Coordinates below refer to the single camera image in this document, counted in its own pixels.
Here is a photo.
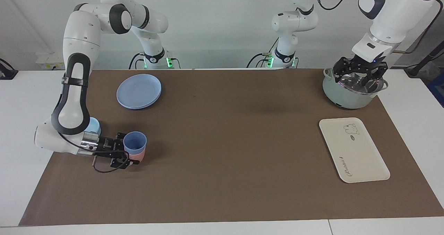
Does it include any light blue bowl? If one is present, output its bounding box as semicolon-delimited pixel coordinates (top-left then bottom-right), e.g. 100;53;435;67
85;117;102;136

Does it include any pale green cooking pot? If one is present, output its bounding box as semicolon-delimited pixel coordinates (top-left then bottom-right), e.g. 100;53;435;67
323;67;389;110

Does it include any periwinkle blue plate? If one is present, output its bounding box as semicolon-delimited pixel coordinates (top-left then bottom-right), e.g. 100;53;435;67
117;74;162;110

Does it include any black tripod stand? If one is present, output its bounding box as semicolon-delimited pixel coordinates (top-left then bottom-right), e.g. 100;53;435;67
404;41;444;78

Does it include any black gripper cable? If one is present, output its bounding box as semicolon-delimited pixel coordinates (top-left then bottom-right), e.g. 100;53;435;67
394;0;444;54
57;133;130;174

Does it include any brown paper table mat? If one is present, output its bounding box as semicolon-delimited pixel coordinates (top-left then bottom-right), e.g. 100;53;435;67
19;69;444;226

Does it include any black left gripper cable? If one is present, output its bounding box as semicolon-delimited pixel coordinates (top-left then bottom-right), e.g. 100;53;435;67
394;0;444;54

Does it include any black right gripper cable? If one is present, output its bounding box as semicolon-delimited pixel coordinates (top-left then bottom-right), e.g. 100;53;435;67
57;133;130;174

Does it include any cream rabbit print tray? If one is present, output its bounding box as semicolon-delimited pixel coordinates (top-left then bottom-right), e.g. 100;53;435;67
319;117;391;183

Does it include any pink plastic cup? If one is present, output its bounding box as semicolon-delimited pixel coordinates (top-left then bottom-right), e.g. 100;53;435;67
128;148;147;164

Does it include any black base cable bundle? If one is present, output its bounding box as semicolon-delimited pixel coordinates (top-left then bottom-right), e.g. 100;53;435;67
129;51;181;70
247;51;299;68

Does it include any black clamp with cable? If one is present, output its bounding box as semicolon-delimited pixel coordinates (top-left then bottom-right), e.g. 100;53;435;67
0;58;18;80

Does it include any blue plastic cup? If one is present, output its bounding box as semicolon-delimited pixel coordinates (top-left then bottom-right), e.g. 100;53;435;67
123;131;147;155

